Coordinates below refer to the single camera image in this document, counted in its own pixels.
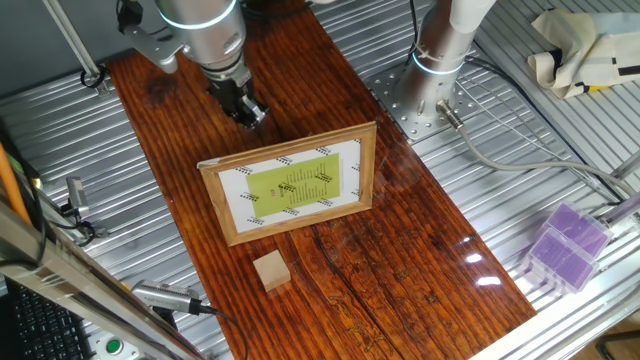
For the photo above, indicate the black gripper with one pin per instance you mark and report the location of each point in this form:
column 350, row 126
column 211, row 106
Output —
column 230, row 95

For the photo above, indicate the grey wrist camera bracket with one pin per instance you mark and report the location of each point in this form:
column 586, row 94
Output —
column 152, row 45

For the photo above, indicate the green push button box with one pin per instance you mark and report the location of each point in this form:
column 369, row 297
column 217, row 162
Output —
column 114, row 346

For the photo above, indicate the dark wooden board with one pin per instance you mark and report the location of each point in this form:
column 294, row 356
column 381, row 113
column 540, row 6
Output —
column 400, row 250

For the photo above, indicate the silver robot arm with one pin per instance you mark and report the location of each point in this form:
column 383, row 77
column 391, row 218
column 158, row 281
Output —
column 435, row 40

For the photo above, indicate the silver depth camera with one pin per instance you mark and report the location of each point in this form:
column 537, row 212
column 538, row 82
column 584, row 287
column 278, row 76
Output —
column 162, row 295

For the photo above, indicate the aluminium frame beam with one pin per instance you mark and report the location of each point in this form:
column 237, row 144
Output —
column 75, row 285

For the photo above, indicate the small grey camera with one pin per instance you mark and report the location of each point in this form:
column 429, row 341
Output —
column 77, row 197

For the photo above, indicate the light wooden block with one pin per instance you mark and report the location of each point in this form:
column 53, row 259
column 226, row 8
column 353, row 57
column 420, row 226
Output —
column 271, row 270

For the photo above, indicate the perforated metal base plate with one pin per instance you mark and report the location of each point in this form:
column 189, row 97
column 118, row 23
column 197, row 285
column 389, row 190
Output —
column 400, row 112

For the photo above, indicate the aluminium edge profile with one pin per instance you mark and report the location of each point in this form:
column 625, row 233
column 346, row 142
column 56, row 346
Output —
column 575, row 320

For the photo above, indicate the black keyboard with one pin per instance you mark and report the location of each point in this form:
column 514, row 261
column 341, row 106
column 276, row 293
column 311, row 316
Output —
column 45, row 330

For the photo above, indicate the wooden picture frame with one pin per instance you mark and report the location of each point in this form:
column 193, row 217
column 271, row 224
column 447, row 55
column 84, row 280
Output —
column 295, row 185

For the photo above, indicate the clear box with purple contents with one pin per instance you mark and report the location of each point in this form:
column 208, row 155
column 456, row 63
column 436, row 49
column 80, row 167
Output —
column 580, row 227
column 562, row 260

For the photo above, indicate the thin metal pole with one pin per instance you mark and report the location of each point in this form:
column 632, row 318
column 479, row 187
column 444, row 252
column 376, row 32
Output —
column 70, row 35

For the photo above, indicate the beige cloth bag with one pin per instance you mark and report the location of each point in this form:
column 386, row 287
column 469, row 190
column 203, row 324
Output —
column 590, row 55

